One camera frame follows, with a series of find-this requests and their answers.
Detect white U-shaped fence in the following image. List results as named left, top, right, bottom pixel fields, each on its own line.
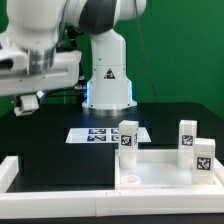
left=0, top=156, right=224, bottom=219

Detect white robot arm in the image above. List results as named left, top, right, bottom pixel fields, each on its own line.
left=0, top=0, right=147, bottom=116

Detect fiducial marker sheet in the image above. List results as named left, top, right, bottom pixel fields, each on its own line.
left=66, top=127, right=151, bottom=144

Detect black cables at base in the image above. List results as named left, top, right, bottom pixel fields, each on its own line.
left=43, top=85, right=88, bottom=101

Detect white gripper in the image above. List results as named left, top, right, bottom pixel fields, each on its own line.
left=0, top=50, right=82, bottom=107

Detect white square table top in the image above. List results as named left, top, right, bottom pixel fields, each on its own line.
left=115, top=149, right=224, bottom=192

